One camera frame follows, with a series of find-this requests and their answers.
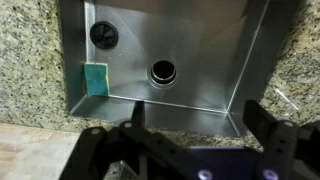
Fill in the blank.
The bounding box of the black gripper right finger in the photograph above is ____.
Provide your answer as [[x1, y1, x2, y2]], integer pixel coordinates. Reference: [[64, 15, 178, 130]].
[[242, 99, 320, 180]]

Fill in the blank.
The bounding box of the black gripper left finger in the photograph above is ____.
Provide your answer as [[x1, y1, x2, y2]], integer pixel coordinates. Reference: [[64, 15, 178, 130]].
[[59, 100, 188, 180]]

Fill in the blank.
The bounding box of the thin white strip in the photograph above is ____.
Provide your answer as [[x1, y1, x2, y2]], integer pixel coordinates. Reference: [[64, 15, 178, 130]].
[[275, 88, 300, 111]]

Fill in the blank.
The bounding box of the wooden butcher block cutting board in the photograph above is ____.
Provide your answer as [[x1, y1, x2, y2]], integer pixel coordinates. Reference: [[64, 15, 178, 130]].
[[0, 122, 82, 180]]

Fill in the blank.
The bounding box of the teal and yellow sponge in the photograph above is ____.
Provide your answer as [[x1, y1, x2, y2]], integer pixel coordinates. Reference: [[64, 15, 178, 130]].
[[83, 62, 110, 98]]

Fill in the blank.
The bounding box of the round metal sink drain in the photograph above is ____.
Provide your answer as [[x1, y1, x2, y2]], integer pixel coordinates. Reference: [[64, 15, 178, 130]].
[[145, 59, 178, 89]]

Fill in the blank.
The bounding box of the black sink stopper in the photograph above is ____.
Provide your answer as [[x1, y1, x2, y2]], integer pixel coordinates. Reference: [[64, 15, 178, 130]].
[[89, 20, 119, 50]]

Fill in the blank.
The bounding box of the stainless steel sink basin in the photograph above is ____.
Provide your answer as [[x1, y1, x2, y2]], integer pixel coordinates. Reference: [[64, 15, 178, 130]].
[[58, 0, 303, 138]]

